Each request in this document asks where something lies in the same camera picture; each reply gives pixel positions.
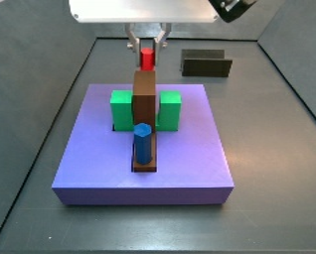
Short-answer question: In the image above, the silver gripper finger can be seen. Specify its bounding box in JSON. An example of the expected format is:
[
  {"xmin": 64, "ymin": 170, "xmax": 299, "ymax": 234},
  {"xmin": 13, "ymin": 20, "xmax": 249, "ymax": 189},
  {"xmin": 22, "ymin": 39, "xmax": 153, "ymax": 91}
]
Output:
[
  {"xmin": 124, "ymin": 23, "xmax": 140, "ymax": 66},
  {"xmin": 152, "ymin": 23, "xmax": 171, "ymax": 62}
]

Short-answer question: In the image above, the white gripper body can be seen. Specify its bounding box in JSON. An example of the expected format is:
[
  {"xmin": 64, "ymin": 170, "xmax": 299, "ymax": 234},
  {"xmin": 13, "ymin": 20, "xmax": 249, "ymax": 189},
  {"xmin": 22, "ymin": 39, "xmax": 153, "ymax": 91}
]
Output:
[{"xmin": 69, "ymin": 0, "xmax": 218, "ymax": 23}]

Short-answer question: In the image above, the red peg object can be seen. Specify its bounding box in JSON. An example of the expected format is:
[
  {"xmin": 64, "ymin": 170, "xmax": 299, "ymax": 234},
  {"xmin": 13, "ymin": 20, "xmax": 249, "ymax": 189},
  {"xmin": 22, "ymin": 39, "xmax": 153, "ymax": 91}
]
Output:
[{"xmin": 140, "ymin": 48, "xmax": 155, "ymax": 70}]

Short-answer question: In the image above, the purple board block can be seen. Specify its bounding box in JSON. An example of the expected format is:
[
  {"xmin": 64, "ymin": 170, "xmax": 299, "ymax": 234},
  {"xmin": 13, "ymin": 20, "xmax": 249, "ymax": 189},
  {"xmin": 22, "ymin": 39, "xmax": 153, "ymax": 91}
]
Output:
[{"xmin": 52, "ymin": 84, "xmax": 234, "ymax": 205}]

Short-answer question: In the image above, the black angled holder stand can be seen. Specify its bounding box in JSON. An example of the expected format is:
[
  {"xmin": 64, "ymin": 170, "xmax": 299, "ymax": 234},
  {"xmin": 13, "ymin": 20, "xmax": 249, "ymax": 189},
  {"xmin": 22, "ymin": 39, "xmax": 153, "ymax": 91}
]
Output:
[{"xmin": 180, "ymin": 49, "xmax": 232, "ymax": 77}]

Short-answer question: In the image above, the brown L-shaped block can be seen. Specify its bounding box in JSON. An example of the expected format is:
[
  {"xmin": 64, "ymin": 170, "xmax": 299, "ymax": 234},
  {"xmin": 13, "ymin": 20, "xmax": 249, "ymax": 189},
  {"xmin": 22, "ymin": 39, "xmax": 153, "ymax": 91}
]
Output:
[{"xmin": 132, "ymin": 70, "xmax": 156, "ymax": 173}]

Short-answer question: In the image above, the green U-shaped block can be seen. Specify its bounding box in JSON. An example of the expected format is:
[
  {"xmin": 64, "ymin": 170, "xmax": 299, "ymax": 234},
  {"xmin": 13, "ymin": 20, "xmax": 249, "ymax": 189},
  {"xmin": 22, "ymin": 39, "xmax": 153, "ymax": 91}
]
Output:
[{"xmin": 109, "ymin": 90, "xmax": 182, "ymax": 131}]

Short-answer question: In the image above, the blue hexagonal peg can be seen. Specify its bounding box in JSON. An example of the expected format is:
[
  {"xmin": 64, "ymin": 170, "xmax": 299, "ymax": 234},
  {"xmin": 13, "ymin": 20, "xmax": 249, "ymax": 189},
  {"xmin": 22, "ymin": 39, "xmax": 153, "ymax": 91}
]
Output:
[{"xmin": 133, "ymin": 123, "xmax": 151, "ymax": 165}]

